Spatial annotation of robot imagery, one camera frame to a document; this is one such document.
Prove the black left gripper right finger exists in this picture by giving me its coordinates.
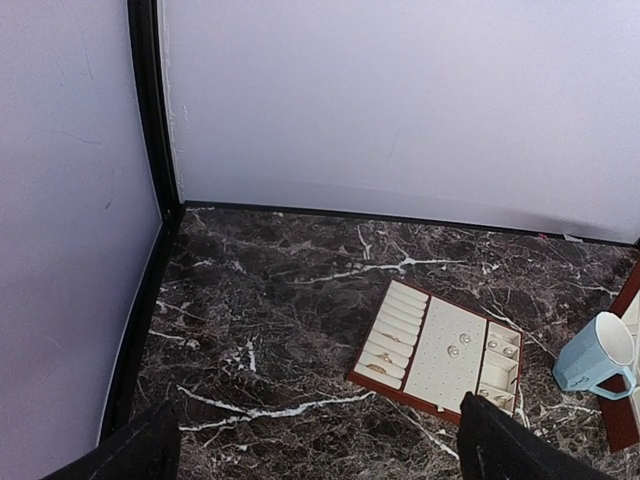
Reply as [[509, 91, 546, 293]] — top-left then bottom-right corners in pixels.
[[458, 392, 609, 480]]

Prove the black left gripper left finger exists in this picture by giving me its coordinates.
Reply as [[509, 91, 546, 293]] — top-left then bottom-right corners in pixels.
[[47, 402, 180, 480]]

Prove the brown jewelry tray insert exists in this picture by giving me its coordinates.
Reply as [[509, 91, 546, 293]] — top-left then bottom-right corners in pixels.
[[347, 280, 522, 424]]

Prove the brown open jewelry box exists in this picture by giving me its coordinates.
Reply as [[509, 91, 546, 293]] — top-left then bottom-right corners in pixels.
[[599, 259, 640, 454]]

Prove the light blue mug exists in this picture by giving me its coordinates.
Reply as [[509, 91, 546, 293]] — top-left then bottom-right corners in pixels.
[[552, 311, 637, 401]]

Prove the black left corner post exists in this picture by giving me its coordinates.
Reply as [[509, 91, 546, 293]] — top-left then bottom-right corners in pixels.
[[97, 1, 184, 445]]

